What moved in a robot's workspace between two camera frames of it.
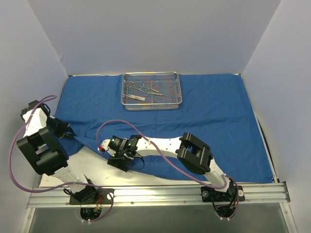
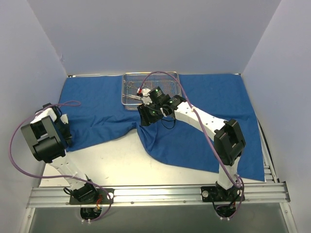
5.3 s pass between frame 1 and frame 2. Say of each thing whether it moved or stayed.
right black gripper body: moved
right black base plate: stayed
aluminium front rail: stayed
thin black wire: moved
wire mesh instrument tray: stayed
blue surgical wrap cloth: moved
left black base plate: stayed
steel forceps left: stayed
